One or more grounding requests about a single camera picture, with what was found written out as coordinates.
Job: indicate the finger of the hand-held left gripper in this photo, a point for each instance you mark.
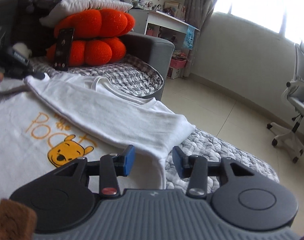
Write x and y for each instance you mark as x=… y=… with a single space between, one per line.
x=36 y=75

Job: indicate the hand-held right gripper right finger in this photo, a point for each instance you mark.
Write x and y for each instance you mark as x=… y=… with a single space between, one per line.
x=179 y=161

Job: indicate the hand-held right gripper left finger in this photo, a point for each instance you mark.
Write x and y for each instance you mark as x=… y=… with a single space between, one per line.
x=129 y=160

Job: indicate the white t-shirt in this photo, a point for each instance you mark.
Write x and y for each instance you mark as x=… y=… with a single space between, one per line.
x=104 y=110

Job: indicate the black smartphone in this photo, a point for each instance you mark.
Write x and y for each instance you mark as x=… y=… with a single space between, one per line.
x=63 y=50

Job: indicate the grey checked quilted blanket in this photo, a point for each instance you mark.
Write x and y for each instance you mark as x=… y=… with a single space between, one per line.
x=132 y=80

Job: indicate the orange pumpkin cushion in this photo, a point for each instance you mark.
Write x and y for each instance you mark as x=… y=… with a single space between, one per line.
x=99 y=22

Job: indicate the white pillow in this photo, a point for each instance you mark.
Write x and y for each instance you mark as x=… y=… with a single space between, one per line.
x=87 y=5

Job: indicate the pink storage box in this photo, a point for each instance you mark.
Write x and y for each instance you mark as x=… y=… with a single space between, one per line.
x=175 y=68

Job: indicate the grey fabric sofa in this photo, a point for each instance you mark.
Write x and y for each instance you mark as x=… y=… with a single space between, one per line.
x=152 y=47

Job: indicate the blue plastic bag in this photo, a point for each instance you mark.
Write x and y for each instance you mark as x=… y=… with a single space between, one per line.
x=188 y=38

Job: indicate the brown fuzzy cloth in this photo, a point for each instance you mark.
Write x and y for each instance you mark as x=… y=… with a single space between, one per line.
x=11 y=215

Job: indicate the white desk with hutch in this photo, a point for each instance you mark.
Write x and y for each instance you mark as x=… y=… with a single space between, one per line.
x=167 y=17

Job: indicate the row of books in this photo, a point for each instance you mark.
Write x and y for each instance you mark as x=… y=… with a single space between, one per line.
x=174 y=7

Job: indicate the grey office chair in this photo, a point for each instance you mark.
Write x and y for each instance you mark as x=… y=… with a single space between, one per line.
x=302 y=62

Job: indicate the grey curtain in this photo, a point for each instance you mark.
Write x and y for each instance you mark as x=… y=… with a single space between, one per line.
x=202 y=5

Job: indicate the bright window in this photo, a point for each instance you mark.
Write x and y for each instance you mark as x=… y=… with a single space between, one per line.
x=254 y=0

